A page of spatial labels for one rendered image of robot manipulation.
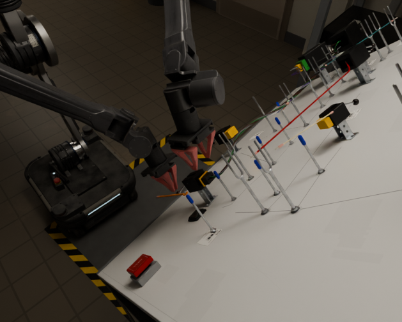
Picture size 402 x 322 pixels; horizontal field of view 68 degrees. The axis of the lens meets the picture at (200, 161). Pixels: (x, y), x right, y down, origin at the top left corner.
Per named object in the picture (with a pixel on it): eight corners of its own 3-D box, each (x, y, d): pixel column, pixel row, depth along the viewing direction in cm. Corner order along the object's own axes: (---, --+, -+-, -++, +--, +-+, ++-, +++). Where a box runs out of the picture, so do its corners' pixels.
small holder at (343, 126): (376, 117, 62) (361, 88, 61) (347, 142, 60) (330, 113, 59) (359, 119, 67) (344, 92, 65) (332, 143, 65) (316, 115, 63)
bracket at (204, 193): (213, 196, 82) (202, 182, 81) (218, 195, 80) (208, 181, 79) (203, 207, 80) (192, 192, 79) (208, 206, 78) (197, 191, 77)
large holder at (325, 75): (363, 61, 109) (345, 27, 106) (323, 89, 110) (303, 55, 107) (354, 63, 115) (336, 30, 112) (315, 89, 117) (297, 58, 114)
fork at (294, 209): (296, 214, 49) (251, 145, 47) (288, 214, 51) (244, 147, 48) (302, 206, 50) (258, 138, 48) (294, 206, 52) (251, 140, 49)
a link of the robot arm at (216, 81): (185, 70, 72) (165, 51, 64) (230, 62, 67) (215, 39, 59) (181, 117, 69) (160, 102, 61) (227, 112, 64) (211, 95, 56)
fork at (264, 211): (266, 215, 55) (224, 154, 52) (259, 215, 57) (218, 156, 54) (271, 208, 56) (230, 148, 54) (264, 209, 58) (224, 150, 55)
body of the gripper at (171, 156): (179, 157, 86) (167, 135, 84) (155, 177, 80) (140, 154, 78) (166, 159, 91) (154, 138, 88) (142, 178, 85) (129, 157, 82)
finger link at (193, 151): (217, 160, 73) (207, 127, 68) (201, 177, 69) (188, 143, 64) (196, 157, 77) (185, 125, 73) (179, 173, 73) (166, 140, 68)
